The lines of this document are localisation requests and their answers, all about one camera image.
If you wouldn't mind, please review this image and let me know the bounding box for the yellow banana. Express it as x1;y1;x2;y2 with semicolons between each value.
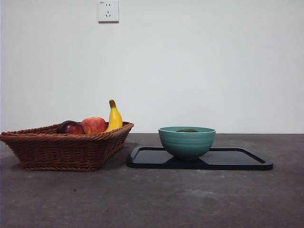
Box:
104;99;124;133

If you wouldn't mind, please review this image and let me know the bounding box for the teal ceramic bowl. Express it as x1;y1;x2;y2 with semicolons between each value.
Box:
158;126;216;160

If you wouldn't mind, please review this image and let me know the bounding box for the red yellow apple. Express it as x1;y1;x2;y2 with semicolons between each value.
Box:
80;116;108;135

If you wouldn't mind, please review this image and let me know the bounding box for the dark red plum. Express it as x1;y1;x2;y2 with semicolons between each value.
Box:
56;120;86;135

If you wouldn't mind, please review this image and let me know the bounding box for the black rectangular tray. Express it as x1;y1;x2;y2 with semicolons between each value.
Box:
126;146;274;170

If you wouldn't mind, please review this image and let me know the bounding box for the brown wicker basket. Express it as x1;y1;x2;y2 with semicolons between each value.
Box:
0;121;135;171

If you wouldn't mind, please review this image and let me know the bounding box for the white wall socket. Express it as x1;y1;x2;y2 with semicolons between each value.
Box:
98;0;120;23

